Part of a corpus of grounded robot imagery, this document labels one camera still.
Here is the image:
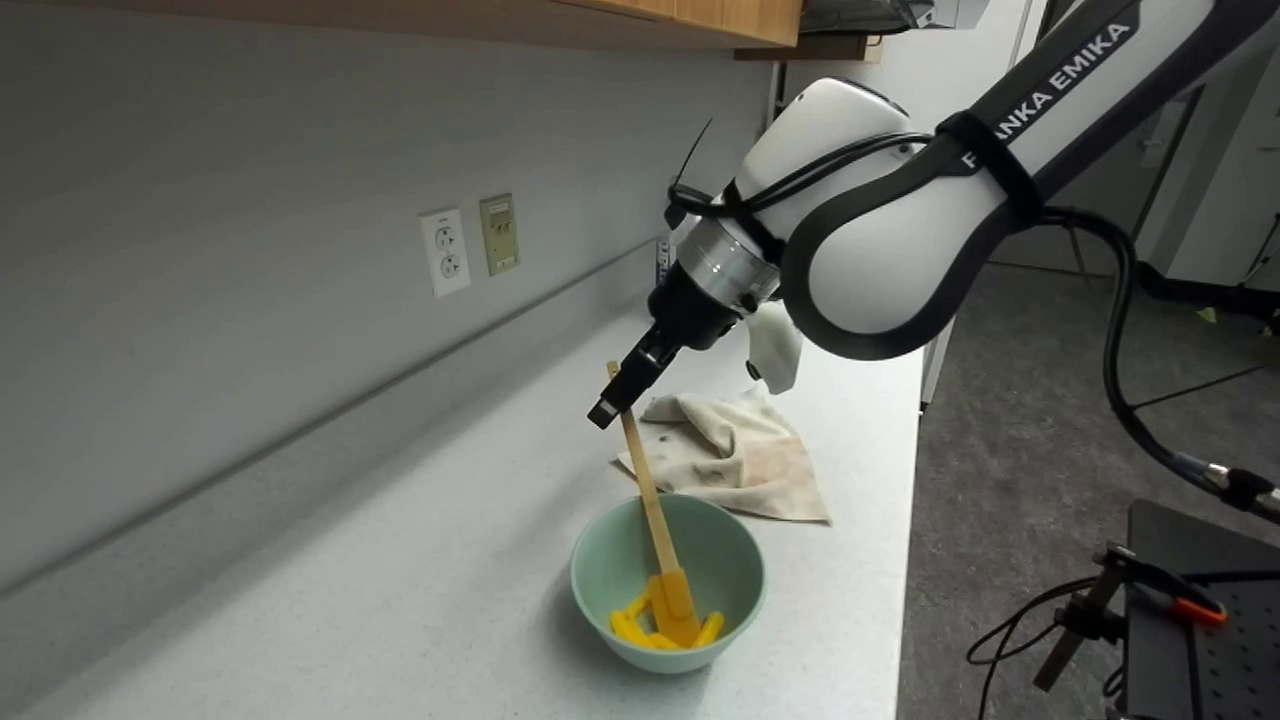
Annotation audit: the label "black perforated table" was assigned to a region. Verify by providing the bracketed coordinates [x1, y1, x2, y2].
[1125, 494, 1280, 720]

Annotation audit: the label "orange handled black clamp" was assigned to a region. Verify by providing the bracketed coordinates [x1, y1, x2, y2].
[1031, 542, 1233, 696]

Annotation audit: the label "mint green bowl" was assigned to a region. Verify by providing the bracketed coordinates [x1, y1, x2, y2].
[568, 490, 769, 681]

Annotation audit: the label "beige wall switch plate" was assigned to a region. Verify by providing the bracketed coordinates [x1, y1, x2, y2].
[474, 186, 525, 279]

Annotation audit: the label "wooden handled yellow spatula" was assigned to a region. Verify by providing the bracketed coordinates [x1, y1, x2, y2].
[602, 355, 703, 652]

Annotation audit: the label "steel range hood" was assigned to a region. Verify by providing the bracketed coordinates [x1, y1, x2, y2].
[800, 0, 995, 40]

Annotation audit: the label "wooden wall cabinet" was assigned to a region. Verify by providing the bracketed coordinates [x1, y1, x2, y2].
[76, 0, 809, 56]

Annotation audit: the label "white wall power outlet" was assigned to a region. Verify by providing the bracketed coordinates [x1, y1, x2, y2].
[416, 204, 474, 303]

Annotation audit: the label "yellow food pieces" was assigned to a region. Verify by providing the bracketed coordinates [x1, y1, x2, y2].
[602, 576, 731, 657]

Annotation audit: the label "beige crumpled cloth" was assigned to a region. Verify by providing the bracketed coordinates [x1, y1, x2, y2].
[612, 390, 830, 528]

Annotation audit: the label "black floor cable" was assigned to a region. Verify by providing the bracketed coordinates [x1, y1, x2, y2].
[963, 572, 1113, 720]

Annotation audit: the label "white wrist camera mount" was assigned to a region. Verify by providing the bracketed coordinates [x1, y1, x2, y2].
[740, 298, 809, 399]

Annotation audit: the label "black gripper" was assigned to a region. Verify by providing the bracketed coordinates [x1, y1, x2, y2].
[585, 254, 743, 430]

